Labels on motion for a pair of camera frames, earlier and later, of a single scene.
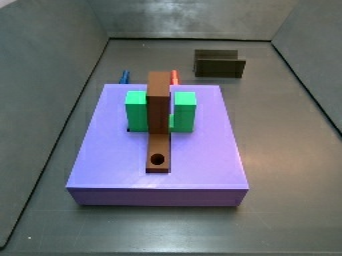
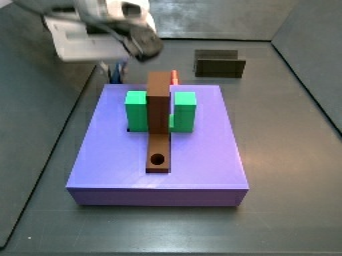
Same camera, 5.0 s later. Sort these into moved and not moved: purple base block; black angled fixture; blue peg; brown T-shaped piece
Moved: blue peg
Not moved: black angled fixture; brown T-shaped piece; purple base block
